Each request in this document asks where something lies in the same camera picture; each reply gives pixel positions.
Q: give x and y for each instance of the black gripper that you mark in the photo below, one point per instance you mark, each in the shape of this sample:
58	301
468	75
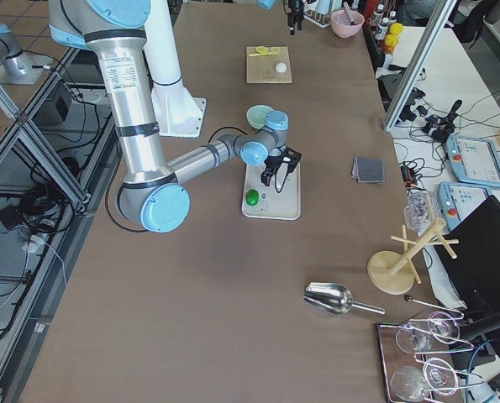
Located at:
293	7
271	162

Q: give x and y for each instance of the white steamed bun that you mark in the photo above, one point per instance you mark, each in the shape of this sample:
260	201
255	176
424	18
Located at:
281	67

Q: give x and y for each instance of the pink bowl with ice cubes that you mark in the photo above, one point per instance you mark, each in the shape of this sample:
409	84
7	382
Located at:
341	25

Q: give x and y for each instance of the light green bowl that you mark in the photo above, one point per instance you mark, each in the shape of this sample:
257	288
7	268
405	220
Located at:
256	115

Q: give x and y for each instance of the green lime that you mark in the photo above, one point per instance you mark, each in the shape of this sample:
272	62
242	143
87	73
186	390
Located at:
252	197

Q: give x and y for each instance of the cream rabbit tray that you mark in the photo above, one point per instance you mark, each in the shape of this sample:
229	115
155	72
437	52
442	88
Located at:
283	206

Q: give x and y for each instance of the yellow plastic knife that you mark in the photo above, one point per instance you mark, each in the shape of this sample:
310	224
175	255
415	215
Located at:
261	54

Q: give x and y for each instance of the bamboo cutting board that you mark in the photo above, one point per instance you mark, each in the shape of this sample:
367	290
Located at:
261	69

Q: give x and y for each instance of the grey folded cloth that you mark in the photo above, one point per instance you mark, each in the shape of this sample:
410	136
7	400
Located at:
368	170

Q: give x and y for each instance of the metal scoop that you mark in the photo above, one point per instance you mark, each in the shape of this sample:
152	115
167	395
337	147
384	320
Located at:
335	298

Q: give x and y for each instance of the glass cup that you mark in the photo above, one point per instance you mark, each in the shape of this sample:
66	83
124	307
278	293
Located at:
419	211

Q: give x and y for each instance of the wooden mug tree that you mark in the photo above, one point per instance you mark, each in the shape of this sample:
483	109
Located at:
394	273

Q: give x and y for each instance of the teach pendant tablet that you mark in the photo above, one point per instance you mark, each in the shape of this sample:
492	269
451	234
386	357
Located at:
458	200
474	161

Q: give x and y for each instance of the black monitor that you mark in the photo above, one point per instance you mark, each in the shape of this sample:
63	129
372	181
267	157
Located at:
475	271

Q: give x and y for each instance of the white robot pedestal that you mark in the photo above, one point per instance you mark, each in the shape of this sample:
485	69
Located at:
178	113

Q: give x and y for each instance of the aluminium frame post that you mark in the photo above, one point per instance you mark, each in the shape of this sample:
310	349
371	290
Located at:
443	10

